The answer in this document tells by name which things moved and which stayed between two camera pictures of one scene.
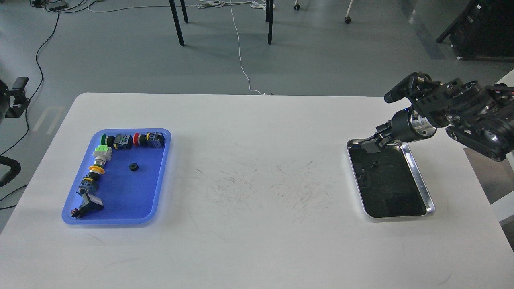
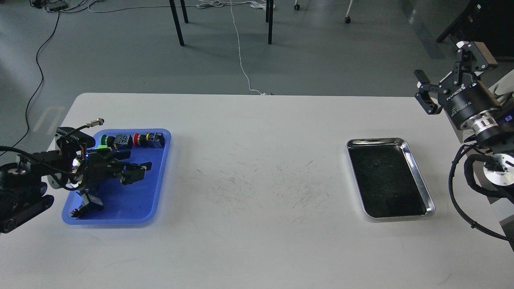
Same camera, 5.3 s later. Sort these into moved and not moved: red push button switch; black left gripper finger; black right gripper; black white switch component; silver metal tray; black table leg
Moved: black left gripper finger; black right gripper
Not moved: red push button switch; black white switch component; black table leg; silver metal tray
